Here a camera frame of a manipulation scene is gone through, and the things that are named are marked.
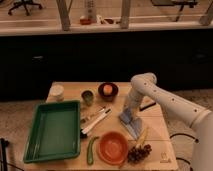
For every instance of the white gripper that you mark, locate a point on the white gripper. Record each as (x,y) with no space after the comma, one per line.
(133,101)

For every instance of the blue folded cloth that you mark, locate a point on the blue folded cloth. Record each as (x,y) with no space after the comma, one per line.
(134,128)

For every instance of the green chili pepper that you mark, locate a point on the green chili pepper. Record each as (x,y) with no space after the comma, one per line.
(90,159)

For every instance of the dark bowl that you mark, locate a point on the dark bowl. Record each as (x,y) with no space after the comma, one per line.
(110,97)

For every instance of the white handled utensil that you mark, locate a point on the white handled utensil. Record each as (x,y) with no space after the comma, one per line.
(86,130)

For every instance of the white cup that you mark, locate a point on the white cup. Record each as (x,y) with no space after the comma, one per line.
(57,92)

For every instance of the bunch of dark grapes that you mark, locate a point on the bunch of dark grapes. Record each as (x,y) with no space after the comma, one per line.
(138,154)

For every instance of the red object on shelf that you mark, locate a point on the red object on shelf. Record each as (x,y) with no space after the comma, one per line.
(85,21)

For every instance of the orange bowl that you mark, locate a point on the orange bowl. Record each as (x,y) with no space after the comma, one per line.
(112,148)

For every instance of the green plastic tray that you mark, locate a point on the green plastic tray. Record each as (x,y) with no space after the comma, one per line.
(54,133)

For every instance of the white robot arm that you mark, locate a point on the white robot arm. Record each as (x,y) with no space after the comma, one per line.
(198,118)

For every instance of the blue sponge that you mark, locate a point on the blue sponge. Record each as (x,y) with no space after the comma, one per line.
(126,116)

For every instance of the metal fork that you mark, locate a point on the metal fork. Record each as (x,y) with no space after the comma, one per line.
(89,117)

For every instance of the black stand at left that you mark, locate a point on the black stand at left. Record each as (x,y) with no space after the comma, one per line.
(3,159)

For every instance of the yellow corn cob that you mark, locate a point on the yellow corn cob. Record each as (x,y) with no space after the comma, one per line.
(142,138)

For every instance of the orange fruit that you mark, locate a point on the orange fruit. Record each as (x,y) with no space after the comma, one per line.
(107,89)

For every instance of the black office chair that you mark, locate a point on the black office chair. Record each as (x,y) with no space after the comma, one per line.
(24,3)

